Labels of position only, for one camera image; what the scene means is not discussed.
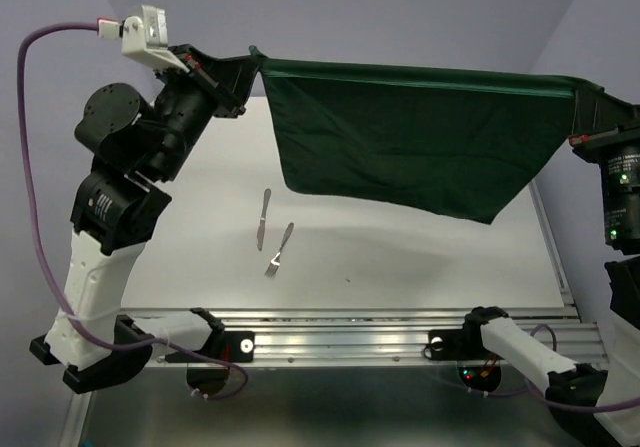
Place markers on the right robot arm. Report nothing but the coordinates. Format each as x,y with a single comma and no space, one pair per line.
593,398

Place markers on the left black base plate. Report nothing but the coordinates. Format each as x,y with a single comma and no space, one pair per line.
230,346

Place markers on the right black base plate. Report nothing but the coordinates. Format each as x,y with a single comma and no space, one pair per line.
450,345

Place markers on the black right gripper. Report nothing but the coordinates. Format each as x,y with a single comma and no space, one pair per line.
608,123

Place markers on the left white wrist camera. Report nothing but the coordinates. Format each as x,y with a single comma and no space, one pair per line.
144,38

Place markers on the dark green cloth napkin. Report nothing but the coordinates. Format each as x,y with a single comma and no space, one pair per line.
457,143

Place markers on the aluminium frame rail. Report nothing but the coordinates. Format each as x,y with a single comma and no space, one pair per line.
361,283

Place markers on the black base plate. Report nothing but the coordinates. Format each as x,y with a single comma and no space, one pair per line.
230,346
450,345

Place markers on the silver fork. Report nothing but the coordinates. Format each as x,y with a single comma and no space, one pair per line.
275,262

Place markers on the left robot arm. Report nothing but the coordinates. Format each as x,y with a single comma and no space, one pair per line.
136,147

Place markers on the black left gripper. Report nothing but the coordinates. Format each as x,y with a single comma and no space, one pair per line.
230,77

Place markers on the silver table knife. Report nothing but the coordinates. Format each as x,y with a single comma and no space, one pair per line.
261,229

